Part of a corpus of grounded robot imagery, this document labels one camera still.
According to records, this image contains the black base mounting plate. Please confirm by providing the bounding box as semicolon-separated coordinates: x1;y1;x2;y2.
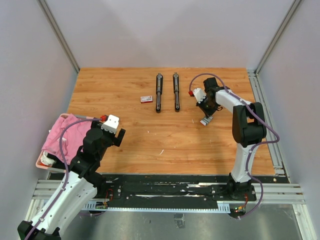
77;173;257;210

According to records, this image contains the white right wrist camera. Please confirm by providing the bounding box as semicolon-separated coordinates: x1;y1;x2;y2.
192;88;207;104

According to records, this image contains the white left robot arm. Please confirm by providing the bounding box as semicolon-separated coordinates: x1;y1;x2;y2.
17;114;126;240

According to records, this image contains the pink cloth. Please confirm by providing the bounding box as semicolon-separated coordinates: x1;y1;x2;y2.
41;113;92;161

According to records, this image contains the small white staple tray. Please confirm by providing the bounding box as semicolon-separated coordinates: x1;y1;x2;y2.
200;116;213;126

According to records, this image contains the pink plastic basket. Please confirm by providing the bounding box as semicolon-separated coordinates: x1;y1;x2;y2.
36;113;92;173

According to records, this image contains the black stapler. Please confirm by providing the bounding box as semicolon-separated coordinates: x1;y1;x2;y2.
155;73;163;113
172;72;180;112

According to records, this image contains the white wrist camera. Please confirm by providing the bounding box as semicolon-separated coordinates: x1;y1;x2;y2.
192;88;207;104
100;114;120;135

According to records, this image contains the red white staple box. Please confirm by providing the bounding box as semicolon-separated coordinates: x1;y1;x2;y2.
140;95;153;104

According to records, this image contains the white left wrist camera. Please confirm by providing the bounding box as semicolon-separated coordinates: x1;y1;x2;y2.
100;114;120;135

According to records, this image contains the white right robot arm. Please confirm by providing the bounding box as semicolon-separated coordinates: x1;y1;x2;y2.
189;77;267;200

